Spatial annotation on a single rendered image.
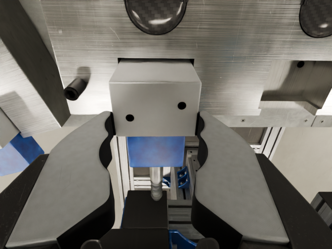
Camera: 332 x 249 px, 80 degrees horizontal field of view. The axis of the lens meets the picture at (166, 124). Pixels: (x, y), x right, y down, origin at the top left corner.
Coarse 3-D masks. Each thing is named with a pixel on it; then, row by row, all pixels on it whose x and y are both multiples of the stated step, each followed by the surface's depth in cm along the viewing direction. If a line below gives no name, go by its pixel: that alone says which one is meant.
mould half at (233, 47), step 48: (48, 0) 12; (96, 0) 12; (192, 0) 12; (240, 0) 12; (288, 0) 12; (96, 48) 13; (144, 48) 13; (192, 48) 13; (240, 48) 14; (288, 48) 14; (96, 96) 15; (240, 96) 15
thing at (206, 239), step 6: (90, 240) 5; (96, 240) 5; (204, 240) 5; (210, 240) 5; (84, 246) 5; (90, 246) 5; (96, 246) 5; (102, 246) 5; (198, 246) 5; (204, 246) 5; (210, 246) 5; (216, 246) 5
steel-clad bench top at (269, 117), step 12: (24, 0) 19; (36, 0) 19; (36, 12) 20; (36, 24) 20; (48, 36) 21; (48, 48) 22; (264, 108) 26; (276, 108) 26; (288, 108) 26; (300, 108) 27; (72, 120) 27; (84, 120) 27; (228, 120) 27; (240, 120) 27; (252, 120) 27; (264, 120) 27; (276, 120) 27; (288, 120) 27; (300, 120) 28; (312, 120) 28; (324, 120) 28
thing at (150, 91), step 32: (128, 64) 13; (160, 64) 13; (128, 96) 11; (160, 96) 11; (192, 96) 11; (128, 128) 12; (160, 128) 12; (192, 128) 12; (128, 160) 15; (160, 160) 15; (160, 192) 19
